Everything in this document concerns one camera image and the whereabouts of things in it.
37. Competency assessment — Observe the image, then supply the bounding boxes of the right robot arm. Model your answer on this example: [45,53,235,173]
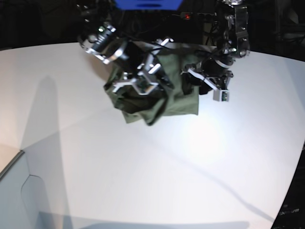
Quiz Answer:
[77,0,173,96]

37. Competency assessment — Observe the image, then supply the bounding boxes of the green t-shirt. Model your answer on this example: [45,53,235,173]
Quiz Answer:
[104,43,211,126]

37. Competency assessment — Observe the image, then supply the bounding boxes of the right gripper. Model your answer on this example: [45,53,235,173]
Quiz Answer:
[111,37,173,94]

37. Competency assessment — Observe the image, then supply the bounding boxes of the black power strip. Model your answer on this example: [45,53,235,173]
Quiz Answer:
[180,11,217,22]

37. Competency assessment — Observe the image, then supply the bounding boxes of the blue box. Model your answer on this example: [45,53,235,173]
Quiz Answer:
[115,0,183,10]

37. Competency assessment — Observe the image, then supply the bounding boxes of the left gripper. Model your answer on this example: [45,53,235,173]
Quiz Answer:
[181,61,233,95]

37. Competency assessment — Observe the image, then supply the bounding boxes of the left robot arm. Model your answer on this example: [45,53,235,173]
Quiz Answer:
[182,0,250,102]

